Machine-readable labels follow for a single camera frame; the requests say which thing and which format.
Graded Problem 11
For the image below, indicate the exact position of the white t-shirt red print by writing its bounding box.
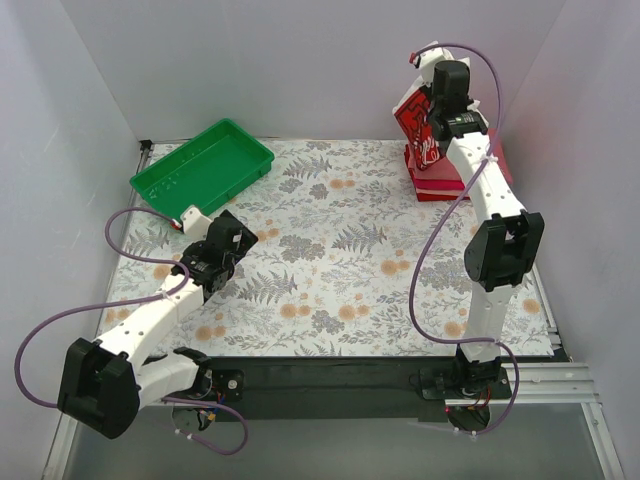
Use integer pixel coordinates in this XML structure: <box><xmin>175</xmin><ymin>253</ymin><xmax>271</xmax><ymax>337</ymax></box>
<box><xmin>392</xmin><ymin>47</ymin><xmax>482</xmax><ymax>172</ymax></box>

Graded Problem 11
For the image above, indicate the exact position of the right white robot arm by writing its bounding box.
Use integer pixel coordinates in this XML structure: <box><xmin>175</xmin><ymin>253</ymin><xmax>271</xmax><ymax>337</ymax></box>
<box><xmin>428</xmin><ymin>60</ymin><xmax>544</xmax><ymax>398</ymax></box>

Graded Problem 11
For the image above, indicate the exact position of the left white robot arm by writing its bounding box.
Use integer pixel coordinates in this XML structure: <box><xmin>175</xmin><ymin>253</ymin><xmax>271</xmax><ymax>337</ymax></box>
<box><xmin>57</xmin><ymin>208</ymin><xmax>258</xmax><ymax>439</ymax></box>

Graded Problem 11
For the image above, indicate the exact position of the salmon pink folded t-shirt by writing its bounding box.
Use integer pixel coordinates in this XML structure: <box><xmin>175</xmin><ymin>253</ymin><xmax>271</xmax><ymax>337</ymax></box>
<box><xmin>404</xmin><ymin>140</ymin><xmax>513</xmax><ymax>185</ymax></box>

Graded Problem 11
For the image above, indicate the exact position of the magenta folded t-shirt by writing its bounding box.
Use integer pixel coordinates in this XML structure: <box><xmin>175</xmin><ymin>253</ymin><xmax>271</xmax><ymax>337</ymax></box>
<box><xmin>413</xmin><ymin>179</ymin><xmax>465</xmax><ymax>196</ymax></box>

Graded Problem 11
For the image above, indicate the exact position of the green plastic tray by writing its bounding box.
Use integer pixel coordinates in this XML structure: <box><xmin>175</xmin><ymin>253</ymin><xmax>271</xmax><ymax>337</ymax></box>
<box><xmin>130</xmin><ymin>119</ymin><xmax>274</xmax><ymax>219</ymax></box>

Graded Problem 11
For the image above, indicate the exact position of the floral patterned table mat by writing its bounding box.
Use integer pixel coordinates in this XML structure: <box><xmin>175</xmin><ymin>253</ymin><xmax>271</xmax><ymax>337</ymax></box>
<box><xmin>97</xmin><ymin>138</ymin><xmax>554</xmax><ymax>358</ymax></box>

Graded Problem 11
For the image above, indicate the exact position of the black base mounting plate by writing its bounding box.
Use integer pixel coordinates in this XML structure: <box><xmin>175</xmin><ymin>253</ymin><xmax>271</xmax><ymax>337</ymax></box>
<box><xmin>154</xmin><ymin>355</ymin><xmax>514</xmax><ymax>424</ymax></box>

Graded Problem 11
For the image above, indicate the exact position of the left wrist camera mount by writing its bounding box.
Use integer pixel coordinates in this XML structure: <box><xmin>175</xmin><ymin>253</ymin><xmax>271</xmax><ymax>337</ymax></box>
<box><xmin>170</xmin><ymin>205</ymin><xmax>213</xmax><ymax>241</ymax></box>

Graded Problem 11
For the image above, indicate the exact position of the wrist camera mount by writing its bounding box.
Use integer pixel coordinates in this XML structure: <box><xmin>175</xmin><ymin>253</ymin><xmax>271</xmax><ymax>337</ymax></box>
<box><xmin>409</xmin><ymin>48</ymin><xmax>442</xmax><ymax>84</ymax></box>
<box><xmin>170</xmin><ymin>205</ymin><xmax>213</xmax><ymax>241</ymax></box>

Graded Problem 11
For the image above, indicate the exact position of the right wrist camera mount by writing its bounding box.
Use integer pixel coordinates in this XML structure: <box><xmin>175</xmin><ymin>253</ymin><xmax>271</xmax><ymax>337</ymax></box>
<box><xmin>409</xmin><ymin>48</ymin><xmax>442</xmax><ymax>84</ymax></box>

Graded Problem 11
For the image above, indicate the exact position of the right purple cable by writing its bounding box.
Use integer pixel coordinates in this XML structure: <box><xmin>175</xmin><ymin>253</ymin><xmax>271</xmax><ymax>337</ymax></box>
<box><xmin>408</xmin><ymin>42</ymin><xmax>521</xmax><ymax>437</ymax></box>

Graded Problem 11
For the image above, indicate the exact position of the purple cable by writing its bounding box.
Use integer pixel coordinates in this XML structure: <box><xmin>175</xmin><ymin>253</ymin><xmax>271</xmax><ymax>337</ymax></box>
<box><xmin>13</xmin><ymin>207</ymin><xmax>250</xmax><ymax>456</ymax></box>
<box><xmin>408</xmin><ymin>42</ymin><xmax>521</xmax><ymax>437</ymax></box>

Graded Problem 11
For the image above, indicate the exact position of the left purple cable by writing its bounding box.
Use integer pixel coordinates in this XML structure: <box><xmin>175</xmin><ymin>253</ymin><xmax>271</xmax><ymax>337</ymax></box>
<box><xmin>13</xmin><ymin>207</ymin><xmax>250</xmax><ymax>456</ymax></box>

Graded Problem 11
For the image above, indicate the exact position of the aluminium frame rail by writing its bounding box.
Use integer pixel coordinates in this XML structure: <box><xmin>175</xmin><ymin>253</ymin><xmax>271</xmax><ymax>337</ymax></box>
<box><xmin>45</xmin><ymin>360</ymin><xmax>623</xmax><ymax>479</ymax></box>

